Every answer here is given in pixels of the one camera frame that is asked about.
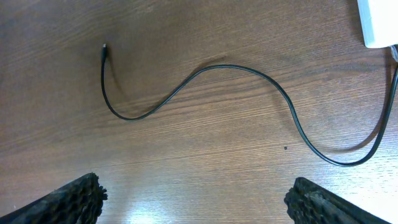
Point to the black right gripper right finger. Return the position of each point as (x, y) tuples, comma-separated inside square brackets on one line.
[(308, 202)]

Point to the white power extension socket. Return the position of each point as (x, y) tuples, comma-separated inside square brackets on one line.
[(378, 22)]

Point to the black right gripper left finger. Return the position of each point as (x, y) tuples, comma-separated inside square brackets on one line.
[(78, 202)]

